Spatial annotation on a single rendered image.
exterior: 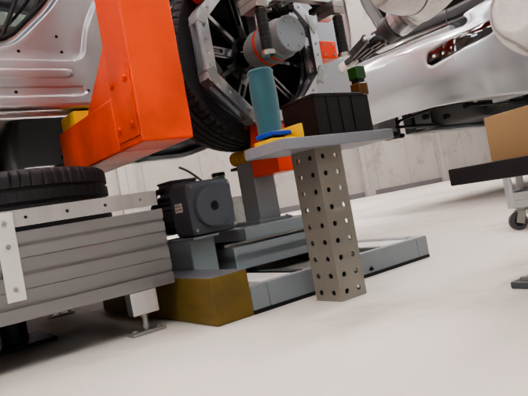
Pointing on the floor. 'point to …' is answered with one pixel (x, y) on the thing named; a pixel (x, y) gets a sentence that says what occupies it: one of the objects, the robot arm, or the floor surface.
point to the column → (328, 224)
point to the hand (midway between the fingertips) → (347, 64)
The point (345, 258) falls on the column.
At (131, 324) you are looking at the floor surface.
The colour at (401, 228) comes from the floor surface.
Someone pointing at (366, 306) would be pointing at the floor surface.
